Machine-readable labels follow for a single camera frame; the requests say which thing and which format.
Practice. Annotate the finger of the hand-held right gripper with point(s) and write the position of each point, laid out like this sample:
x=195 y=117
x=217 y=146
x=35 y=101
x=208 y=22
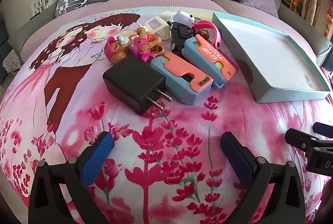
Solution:
x=301 y=140
x=324 y=128

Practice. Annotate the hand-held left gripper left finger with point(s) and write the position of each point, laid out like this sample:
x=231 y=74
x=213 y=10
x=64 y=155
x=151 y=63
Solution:
x=96 y=156

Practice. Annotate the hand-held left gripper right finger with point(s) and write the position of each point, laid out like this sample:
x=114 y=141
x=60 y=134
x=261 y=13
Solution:
x=238 y=159

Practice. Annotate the black power adapter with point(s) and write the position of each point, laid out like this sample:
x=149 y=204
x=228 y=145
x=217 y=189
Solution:
x=132 y=80

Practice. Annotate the teal box lid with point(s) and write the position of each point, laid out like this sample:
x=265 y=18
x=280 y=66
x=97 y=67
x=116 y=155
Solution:
x=273 y=57

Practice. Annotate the toy knife with black print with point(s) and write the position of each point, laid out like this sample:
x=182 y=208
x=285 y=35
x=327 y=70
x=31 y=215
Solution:
x=182 y=78

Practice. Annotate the toy knife with white print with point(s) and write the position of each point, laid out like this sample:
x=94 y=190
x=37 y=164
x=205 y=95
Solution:
x=210 y=60

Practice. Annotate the pink brown toy dog figure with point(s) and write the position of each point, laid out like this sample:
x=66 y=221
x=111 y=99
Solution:
x=118 y=50

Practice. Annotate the pink band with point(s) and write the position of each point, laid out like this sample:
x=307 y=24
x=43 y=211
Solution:
x=214 y=32

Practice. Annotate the black toy car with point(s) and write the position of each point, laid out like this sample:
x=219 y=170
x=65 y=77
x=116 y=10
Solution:
x=180 y=36

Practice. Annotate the white round device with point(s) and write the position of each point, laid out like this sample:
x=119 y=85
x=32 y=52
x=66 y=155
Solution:
x=182 y=17

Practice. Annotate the printed cartoon blanket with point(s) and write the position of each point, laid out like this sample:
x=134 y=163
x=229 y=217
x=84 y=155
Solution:
x=161 y=135

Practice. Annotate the red hanging decoration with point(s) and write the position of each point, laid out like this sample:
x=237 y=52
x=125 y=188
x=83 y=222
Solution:
x=330 y=22

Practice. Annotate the white lace cloth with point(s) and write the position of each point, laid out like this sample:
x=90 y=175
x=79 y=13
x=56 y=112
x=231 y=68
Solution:
x=11 y=62

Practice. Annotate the orange patterned bag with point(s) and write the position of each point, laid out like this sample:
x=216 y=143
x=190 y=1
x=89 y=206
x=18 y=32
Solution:
x=292 y=0

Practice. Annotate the dark blue cabinet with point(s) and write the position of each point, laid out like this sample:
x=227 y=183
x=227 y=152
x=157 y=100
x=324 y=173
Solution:
x=4 y=57

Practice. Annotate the white charger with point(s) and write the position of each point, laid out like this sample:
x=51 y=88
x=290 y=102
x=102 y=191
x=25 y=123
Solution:
x=152 y=24

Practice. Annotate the pink sofa cover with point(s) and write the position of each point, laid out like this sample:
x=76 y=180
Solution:
x=156 y=1

